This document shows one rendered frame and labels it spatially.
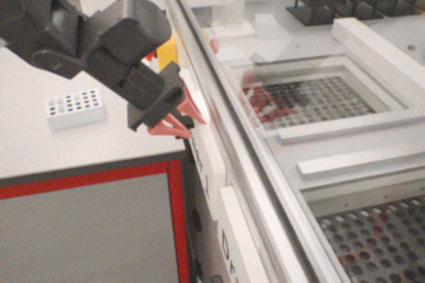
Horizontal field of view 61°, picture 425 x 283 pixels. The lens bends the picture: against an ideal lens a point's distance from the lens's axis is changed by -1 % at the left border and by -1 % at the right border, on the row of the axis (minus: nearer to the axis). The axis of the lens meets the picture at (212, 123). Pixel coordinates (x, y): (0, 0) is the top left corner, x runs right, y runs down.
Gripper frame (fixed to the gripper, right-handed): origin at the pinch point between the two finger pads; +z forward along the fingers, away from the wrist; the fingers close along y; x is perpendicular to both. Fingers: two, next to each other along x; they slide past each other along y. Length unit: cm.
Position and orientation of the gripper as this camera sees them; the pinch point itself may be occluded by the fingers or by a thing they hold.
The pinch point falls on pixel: (193, 125)
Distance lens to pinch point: 57.5
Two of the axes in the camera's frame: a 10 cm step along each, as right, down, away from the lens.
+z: 6.5, 5.1, 5.6
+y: 7.3, -6.2, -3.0
